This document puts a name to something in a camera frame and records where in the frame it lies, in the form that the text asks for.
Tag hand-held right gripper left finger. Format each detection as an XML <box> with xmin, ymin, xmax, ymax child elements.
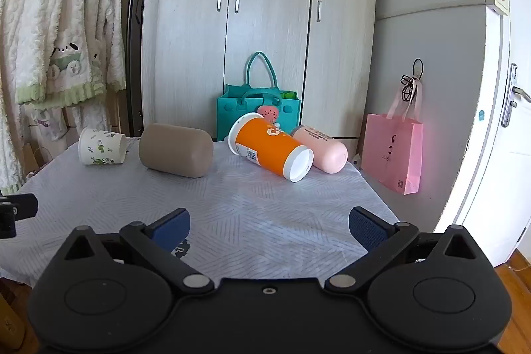
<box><xmin>58</xmin><ymin>208</ymin><xmax>215</xmax><ymax>294</ymax></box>

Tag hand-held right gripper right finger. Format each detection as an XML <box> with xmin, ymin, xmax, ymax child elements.
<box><xmin>325</xmin><ymin>207</ymin><xmax>482</xmax><ymax>294</ymax></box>

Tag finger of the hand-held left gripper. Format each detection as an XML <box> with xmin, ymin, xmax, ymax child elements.
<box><xmin>0</xmin><ymin>194</ymin><xmax>39</xmax><ymax>239</ymax></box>

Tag beige cup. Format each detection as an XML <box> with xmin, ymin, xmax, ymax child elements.
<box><xmin>138</xmin><ymin>124</ymin><xmax>214</xmax><ymax>179</ymax></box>

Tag pink cup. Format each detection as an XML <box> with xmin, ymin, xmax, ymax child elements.
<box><xmin>290</xmin><ymin>125</ymin><xmax>348</xmax><ymax>175</ymax></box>

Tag white green-print paper cup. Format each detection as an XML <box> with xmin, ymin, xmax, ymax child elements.
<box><xmin>78</xmin><ymin>127</ymin><xmax>127</xmax><ymax>166</ymax></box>

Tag orange paper cup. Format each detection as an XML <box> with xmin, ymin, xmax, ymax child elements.
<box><xmin>228</xmin><ymin>112</ymin><xmax>315</xmax><ymax>183</ymax></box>

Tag brown paper bag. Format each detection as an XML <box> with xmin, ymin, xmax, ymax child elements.
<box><xmin>22</xmin><ymin>142</ymin><xmax>55</xmax><ymax>177</ymax></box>

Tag pink paper bag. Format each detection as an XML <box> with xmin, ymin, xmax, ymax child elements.
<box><xmin>360</xmin><ymin>82</ymin><xmax>424</xmax><ymax>196</ymax></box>

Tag white printed pajama trousers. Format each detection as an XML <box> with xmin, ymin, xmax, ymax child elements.
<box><xmin>20</xmin><ymin>97</ymin><xmax>114</xmax><ymax>158</ymax></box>

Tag teal felt tote bag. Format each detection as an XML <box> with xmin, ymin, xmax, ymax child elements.
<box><xmin>217</xmin><ymin>51</ymin><xmax>302</xmax><ymax>142</ymax></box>

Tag watermelon slice charm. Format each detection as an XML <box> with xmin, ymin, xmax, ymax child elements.
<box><xmin>257</xmin><ymin>104</ymin><xmax>283</xmax><ymax>123</ymax></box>

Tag white door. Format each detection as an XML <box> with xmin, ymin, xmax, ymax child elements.
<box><xmin>431</xmin><ymin>0</ymin><xmax>531</xmax><ymax>268</ymax></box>

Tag white fluffy green-trim robe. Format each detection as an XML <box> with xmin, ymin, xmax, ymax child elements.
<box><xmin>0</xmin><ymin>0</ymin><xmax>127</xmax><ymax>110</ymax></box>

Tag light wooden wardrobe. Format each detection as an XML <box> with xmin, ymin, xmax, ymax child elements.
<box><xmin>140</xmin><ymin>0</ymin><xmax>378</xmax><ymax>142</ymax></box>

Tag black metal frame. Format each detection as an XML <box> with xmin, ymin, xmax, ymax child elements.
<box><xmin>125</xmin><ymin>0</ymin><xmax>151</xmax><ymax>137</ymax></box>

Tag silver door handle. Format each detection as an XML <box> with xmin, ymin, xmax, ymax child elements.
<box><xmin>500</xmin><ymin>63</ymin><xmax>531</xmax><ymax>128</ymax></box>

